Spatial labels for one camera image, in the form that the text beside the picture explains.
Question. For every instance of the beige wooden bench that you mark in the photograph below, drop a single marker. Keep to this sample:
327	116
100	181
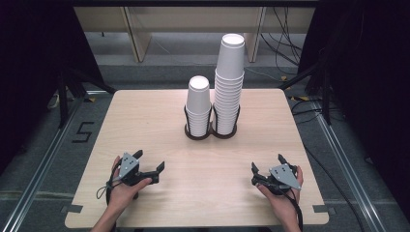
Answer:
199	19

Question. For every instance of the person's right hand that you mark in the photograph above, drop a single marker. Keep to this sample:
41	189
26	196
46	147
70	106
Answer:
283	204

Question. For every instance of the yellow tape piece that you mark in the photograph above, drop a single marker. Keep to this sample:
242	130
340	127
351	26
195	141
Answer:
303	98
284	78

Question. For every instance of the metal floor rail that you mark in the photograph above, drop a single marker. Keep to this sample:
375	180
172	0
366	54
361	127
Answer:
348	167
42	167

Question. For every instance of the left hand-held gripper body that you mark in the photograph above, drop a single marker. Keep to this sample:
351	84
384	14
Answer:
129	165

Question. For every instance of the person's left hand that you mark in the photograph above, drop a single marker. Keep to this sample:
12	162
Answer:
124	195

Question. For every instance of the black metal stand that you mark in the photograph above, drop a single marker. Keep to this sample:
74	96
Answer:
63	96
325	96

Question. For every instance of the grey tape tab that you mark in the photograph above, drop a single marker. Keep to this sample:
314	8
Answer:
324	209
73	208

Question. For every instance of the black double cup holder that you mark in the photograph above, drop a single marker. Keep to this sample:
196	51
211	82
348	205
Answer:
211	129

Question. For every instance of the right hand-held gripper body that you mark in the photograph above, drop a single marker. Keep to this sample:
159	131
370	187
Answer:
285	176

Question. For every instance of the short stack of white paper cups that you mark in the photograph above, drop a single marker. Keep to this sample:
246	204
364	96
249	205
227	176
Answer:
198	96

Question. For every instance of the tall stack of white paper cups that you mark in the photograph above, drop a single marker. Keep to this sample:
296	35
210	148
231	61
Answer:
229	80

